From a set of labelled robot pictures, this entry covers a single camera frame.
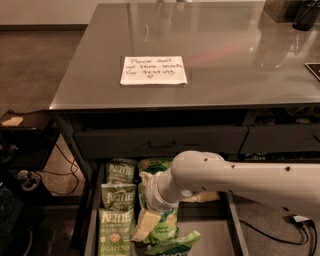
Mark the white handwritten paper note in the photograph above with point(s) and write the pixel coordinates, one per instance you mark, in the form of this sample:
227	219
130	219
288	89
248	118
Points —
153	70

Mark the yellow sticky note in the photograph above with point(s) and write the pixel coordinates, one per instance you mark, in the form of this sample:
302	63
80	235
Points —
12	122

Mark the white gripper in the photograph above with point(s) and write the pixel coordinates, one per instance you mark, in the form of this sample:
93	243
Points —
152	190

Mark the middle green Dang chip bag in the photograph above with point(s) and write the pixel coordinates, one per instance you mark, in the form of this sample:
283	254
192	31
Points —
166	228

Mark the green dang chip bag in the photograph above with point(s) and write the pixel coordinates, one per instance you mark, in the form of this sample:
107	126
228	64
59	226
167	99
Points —
175	247
166	228
154	165

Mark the green kettle chip bag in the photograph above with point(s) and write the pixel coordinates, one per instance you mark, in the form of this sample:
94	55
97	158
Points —
120	171
119	197

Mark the back green Dang chip bag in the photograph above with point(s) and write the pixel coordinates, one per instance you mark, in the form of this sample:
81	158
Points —
154	165

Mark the black side cart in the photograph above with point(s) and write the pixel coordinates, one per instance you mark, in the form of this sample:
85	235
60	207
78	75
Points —
26	149

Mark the black cup on counter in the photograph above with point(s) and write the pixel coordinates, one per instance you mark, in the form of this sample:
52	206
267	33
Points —
307	15

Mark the front green Dang chip bag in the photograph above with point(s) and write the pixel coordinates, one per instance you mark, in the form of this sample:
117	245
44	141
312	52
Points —
175	247

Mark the back green Kettle chip bag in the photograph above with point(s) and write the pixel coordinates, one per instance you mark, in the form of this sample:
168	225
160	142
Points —
120	171

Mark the brown seaweed snack bag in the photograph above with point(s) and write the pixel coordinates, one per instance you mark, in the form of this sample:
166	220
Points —
203	197

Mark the black card on counter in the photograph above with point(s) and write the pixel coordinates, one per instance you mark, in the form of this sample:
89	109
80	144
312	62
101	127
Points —
314	68

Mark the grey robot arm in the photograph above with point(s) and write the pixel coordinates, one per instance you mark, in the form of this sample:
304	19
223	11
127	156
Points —
291	186

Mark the front green Kettle jalapeno bag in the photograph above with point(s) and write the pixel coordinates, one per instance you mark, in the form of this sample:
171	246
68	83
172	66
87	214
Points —
115	229

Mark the grey power strip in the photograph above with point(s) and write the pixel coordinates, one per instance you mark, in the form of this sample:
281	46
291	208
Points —
299	218

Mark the top right drawer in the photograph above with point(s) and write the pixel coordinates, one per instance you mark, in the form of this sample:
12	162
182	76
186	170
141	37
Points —
282	138

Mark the open middle drawer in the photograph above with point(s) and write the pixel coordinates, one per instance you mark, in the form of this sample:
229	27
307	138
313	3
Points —
217	222

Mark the closed top left drawer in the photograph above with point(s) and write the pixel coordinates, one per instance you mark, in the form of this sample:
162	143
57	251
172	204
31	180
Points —
154	142

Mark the middle green Kettle chip bag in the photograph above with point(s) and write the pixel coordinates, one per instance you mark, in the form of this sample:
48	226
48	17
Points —
119	197

